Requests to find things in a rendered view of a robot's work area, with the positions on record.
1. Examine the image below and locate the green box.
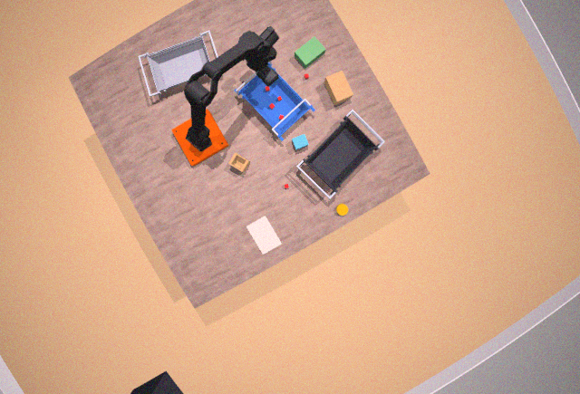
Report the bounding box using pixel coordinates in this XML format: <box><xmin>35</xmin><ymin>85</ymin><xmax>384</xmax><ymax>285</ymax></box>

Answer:
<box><xmin>295</xmin><ymin>37</ymin><xmax>326</xmax><ymax>69</ymax></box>

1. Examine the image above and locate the blue plastic tray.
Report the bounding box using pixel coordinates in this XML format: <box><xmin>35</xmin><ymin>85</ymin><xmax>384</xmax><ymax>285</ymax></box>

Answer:
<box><xmin>237</xmin><ymin>72</ymin><xmax>315</xmax><ymax>141</ymax></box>

